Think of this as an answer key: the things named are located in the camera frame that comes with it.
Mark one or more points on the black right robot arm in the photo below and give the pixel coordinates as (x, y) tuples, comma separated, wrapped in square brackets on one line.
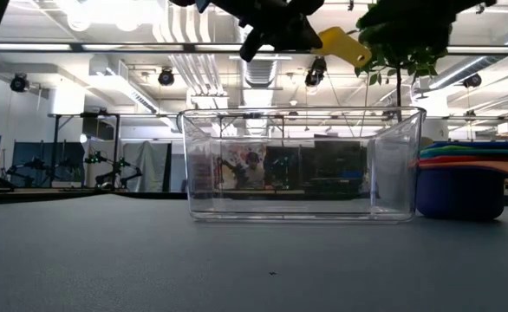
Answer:
[(410, 21)]

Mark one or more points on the long overhead light bar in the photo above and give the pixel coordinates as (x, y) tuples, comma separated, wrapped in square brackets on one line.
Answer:
[(76, 47)]

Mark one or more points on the white ceiling pipe bundle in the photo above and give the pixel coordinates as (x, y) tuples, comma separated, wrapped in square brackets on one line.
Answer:
[(197, 73)]

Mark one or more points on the grey cloth cover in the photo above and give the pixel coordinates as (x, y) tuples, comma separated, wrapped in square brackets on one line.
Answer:
[(150, 164)]

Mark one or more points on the clear plastic bin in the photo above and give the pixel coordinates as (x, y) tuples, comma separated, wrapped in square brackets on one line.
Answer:
[(301, 212)]

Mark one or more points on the person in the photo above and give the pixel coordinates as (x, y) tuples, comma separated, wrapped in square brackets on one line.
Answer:
[(252, 171)]

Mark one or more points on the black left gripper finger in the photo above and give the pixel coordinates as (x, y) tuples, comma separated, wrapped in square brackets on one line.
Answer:
[(299, 39), (256, 43)]

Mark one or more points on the blue measuring cup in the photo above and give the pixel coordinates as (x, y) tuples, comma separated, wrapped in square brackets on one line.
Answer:
[(505, 144)]

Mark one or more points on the white rectangular air duct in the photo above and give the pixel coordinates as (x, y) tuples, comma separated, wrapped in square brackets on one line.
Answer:
[(115, 86)]

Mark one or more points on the background black robot arm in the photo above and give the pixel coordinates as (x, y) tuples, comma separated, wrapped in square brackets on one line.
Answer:
[(35, 164), (106, 177)]

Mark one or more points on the grey table mat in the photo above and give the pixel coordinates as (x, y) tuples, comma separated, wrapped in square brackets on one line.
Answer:
[(150, 268)]

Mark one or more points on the black frame workstation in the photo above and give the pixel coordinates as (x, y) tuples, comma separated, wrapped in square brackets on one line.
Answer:
[(116, 147)]

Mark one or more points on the teal measuring cup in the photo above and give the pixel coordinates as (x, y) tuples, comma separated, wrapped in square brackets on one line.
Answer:
[(496, 153)]

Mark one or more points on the green leafy plant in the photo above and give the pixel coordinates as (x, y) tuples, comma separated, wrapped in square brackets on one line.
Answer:
[(410, 65)]

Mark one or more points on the blue panel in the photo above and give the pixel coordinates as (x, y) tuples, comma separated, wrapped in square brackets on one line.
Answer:
[(24, 151)]

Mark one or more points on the white ribbed air duct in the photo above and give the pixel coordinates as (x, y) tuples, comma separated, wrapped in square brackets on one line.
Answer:
[(260, 73)]

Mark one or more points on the yellow measuring cup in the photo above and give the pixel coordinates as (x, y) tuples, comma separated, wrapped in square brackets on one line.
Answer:
[(343, 45)]

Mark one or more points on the black hanging spotlight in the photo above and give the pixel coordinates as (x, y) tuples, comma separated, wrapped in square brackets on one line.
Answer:
[(18, 83), (315, 73), (472, 81), (166, 78)]

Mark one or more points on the red measuring cup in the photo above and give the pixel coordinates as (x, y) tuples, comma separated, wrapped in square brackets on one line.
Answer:
[(453, 159)]

